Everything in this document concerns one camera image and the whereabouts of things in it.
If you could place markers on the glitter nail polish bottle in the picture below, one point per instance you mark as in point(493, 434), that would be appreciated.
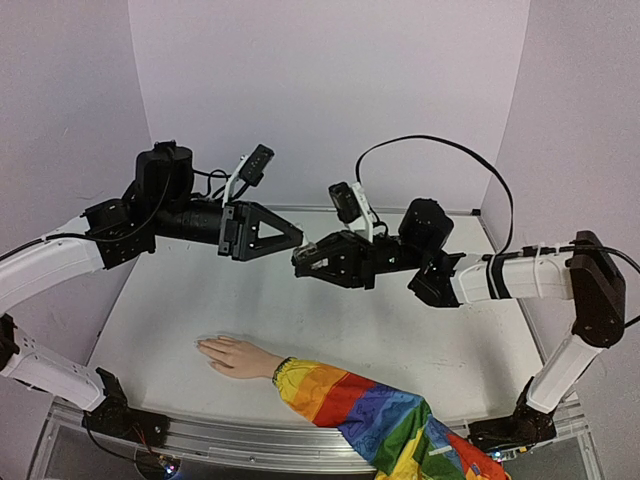
point(314, 261)

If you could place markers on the rainbow coloured sleeve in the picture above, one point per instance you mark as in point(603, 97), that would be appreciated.
point(394, 431)

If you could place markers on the mannequin hand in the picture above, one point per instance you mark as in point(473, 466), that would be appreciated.
point(239, 359)

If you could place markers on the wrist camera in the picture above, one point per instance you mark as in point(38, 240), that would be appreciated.
point(248, 174)
point(353, 209)

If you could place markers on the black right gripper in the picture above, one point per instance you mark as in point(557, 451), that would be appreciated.
point(365, 261)

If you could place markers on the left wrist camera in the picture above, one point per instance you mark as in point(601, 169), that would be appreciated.
point(248, 174)

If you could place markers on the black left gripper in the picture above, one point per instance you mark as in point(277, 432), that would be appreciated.
point(241, 236)

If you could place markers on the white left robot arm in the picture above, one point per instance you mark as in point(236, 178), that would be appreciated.
point(35, 295)

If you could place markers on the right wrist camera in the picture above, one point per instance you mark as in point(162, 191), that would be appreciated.
point(353, 209)

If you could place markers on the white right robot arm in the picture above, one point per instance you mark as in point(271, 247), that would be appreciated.
point(501, 340)

